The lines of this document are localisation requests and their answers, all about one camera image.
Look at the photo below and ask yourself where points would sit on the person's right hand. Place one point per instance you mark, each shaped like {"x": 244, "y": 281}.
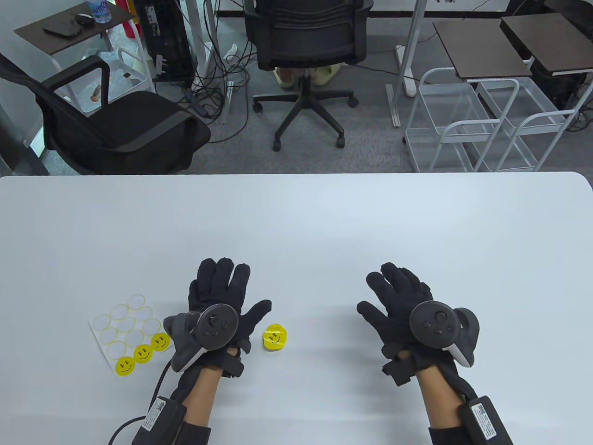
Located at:
{"x": 394, "y": 320}

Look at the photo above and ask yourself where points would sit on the person's left hand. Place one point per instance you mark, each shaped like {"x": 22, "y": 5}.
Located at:
{"x": 241, "y": 287}

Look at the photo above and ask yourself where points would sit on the person's left middle finger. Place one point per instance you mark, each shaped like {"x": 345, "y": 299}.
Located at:
{"x": 223, "y": 278}

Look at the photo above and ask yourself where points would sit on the person's left thumb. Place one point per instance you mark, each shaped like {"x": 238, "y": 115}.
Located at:
{"x": 257, "y": 313}

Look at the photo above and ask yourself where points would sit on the person's right thumb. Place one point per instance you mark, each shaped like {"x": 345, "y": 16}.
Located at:
{"x": 370, "y": 314}

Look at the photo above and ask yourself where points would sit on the person's right middle finger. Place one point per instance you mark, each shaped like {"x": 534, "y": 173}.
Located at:
{"x": 394, "y": 276}

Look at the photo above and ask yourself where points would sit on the person's right little finger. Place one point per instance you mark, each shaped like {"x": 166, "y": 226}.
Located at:
{"x": 425, "y": 293}

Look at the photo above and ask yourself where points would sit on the person's left little finger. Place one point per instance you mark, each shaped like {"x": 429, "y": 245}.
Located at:
{"x": 194, "y": 294}

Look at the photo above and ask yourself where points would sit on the person's left forearm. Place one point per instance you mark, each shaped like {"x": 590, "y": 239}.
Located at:
{"x": 201, "y": 394}

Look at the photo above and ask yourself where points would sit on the person's right forearm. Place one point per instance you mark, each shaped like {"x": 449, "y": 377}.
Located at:
{"x": 435, "y": 394}

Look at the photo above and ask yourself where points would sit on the crumpled yellow smiley sticker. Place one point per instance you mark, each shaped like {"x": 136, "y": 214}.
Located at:
{"x": 274, "y": 337}

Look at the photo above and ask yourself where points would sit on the grey controller on right glove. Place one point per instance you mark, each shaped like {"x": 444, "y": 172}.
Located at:
{"x": 433, "y": 322}

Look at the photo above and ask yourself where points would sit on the grey controller on glove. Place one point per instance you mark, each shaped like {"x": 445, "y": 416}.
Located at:
{"x": 211, "y": 327}
{"x": 433, "y": 322}

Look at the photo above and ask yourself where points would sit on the grey controller on left glove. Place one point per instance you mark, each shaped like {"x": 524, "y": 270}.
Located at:
{"x": 211, "y": 327}

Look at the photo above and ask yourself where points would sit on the clear sticker backing sheet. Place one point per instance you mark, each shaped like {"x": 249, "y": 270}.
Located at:
{"x": 125, "y": 324}

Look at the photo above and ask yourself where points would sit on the white metal cart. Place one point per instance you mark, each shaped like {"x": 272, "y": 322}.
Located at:
{"x": 454, "y": 125}
{"x": 537, "y": 134}

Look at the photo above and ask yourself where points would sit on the black office chair with armrest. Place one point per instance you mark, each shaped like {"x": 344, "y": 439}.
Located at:
{"x": 129, "y": 125}

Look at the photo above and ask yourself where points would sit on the white power strip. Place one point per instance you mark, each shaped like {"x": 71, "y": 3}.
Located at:
{"x": 406, "y": 74}

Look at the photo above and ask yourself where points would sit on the pair of yellow slippers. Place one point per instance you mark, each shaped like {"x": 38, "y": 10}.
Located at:
{"x": 324, "y": 74}

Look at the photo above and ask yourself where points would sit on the white desk leg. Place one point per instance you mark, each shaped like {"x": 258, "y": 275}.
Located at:
{"x": 203, "y": 41}

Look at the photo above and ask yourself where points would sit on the black computer tower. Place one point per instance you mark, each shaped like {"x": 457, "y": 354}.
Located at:
{"x": 167, "y": 41}

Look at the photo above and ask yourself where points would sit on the brown top side table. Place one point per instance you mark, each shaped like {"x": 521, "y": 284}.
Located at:
{"x": 551, "y": 41}
{"x": 482, "y": 48}

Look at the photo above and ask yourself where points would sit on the black mesh swivel chair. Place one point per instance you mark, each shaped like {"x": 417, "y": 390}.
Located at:
{"x": 305, "y": 41}

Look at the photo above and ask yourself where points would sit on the small brown side table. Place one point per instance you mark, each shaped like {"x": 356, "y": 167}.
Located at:
{"x": 69, "y": 32}

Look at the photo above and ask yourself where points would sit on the clear water bottle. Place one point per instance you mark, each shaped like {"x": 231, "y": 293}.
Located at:
{"x": 100, "y": 11}

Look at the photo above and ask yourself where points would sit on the black computer mouse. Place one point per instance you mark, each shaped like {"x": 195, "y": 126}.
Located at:
{"x": 85, "y": 19}

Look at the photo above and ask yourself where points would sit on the black phone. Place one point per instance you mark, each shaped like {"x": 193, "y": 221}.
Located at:
{"x": 61, "y": 31}

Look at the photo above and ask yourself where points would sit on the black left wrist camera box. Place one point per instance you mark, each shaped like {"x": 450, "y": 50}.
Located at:
{"x": 160, "y": 417}

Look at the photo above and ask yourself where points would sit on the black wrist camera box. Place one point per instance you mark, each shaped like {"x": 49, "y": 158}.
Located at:
{"x": 160, "y": 417}
{"x": 486, "y": 419}

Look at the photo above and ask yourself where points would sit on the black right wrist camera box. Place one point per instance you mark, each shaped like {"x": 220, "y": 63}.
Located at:
{"x": 486, "y": 419}

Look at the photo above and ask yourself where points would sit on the white desk leg frame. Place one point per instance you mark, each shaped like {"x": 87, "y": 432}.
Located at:
{"x": 410, "y": 46}

